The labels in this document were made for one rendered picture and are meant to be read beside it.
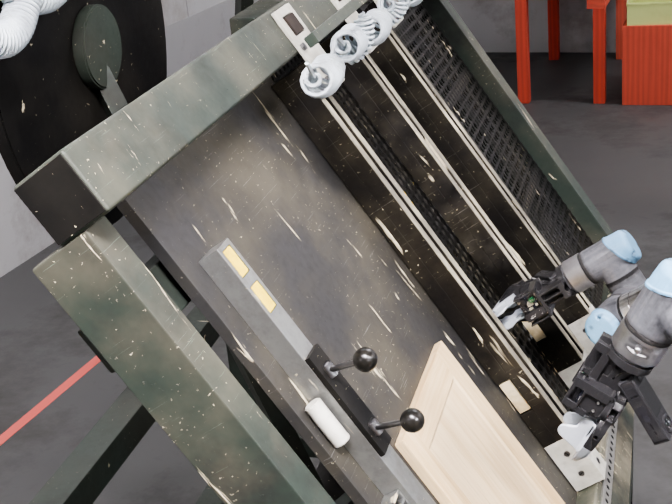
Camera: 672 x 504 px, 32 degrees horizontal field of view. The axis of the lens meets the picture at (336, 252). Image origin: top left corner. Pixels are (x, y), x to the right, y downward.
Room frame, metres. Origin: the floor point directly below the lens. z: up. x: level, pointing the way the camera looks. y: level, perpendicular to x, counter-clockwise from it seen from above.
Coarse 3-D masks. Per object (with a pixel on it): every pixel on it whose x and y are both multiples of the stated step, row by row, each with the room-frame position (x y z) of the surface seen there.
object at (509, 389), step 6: (504, 384) 2.14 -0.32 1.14; (510, 384) 2.14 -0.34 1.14; (504, 390) 2.14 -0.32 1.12; (510, 390) 2.14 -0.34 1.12; (516, 390) 2.14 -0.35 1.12; (510, 396) 2.14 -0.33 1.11; (516, 396) 2.14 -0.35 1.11; (522, 396) 2.13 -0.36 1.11; (516, 402) 2.14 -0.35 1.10; (522, 402) 2.13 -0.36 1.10; (516, 408) 2.14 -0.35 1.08; (522, 408) 2.13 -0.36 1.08; (528, 408) 2.13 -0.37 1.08
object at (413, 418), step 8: (408, 408) 1.54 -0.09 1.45; (400, 416) 1.54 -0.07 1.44; (408, 416) 1.53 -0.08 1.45; (416, 416) 1.53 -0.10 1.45; (368, 424) 1.60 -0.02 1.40; (376, 424) 1.60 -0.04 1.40; (384, 424) 1.58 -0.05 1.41; (392, 424) 1.57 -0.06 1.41; (400, 424) 1.55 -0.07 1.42; (408, 424) 1.52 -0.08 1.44; (416, 424) 1.52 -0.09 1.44; (376, 432) 1.60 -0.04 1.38
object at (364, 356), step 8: (360, 352) 1.55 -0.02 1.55; (368, 352) 1.55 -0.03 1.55; (328, 360) 1.63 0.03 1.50; (352, 360) 1.58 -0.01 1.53; (360, 360) 1.54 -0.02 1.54; (368, 360) 1.54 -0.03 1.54; (376, 360) 1.55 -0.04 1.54; (328, 368) 1.62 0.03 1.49; (336, 368) 1.61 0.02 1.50; (344, 368) 1.59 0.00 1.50; (360, 368) 1.54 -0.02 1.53; (368, 368) 1.54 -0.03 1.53
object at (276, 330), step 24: (216, 264) 1.65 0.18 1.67; (240, 288) 1.64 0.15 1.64; (264, 288) 1.67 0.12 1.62; (240, 312) 1.64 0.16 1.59; (264, 312) 1.63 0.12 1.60; (264, 336) 1.63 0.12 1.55; (288, 336) 1.63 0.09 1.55; (288, 360) 1.62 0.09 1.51; (312, 384) 1.61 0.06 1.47; (336, 408) 1.60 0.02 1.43; (360, 432) 1.59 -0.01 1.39; (360, 456) 1.59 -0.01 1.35; (384, 456) 1.59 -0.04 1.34; (384, 480) 1.58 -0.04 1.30; (408, 480) 1.59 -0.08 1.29
